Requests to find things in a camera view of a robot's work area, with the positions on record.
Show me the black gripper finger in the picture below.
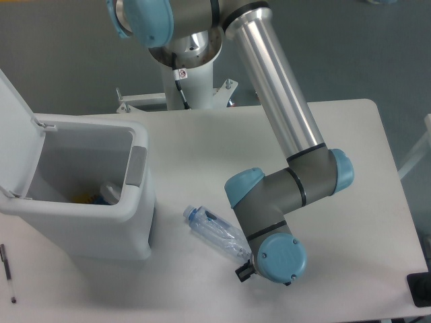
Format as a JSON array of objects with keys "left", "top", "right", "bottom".
[{"left": 235, "top": 260, "right": 255, "bottom": 281}]

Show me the black cable with tag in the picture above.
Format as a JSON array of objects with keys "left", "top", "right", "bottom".
[{"left": 170, "top": 52, "right": 192, "bottom": 110}]

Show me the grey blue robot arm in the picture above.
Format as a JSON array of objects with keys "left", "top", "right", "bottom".
[{"left": 106, "top": 1, "right": 354, "bottom": 285}]

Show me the clear plastic water bottle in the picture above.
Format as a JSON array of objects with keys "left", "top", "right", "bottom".
[{"left": 183, "top": 205, "right": 252, "bottom": 262}]

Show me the white frame post right edge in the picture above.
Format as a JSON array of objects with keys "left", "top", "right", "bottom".
[{"left": 398, "top": 114, "right": 430, "bottom": 180}]

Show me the white trash can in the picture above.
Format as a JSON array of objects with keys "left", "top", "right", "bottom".
[{"left": 1, "top": 75, "right": 156, "bottom": 260}]

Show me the white paper trash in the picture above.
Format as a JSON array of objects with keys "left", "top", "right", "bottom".
[{"left": 100, "top": 182, "right": 121, "bottom": 205}]

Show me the black pen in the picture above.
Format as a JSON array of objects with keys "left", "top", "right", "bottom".
[{"left": 1, "top": 244, "right": 17, "bottom": 304}]

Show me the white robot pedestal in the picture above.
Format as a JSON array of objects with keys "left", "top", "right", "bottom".
[{"left": 149, "top": 28, "right": 238, "bottom": 110}]

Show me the black device at table corner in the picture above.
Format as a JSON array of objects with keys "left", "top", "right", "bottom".
[{"left": 407, "top": 272, "right": 430, "bottom": 308}]

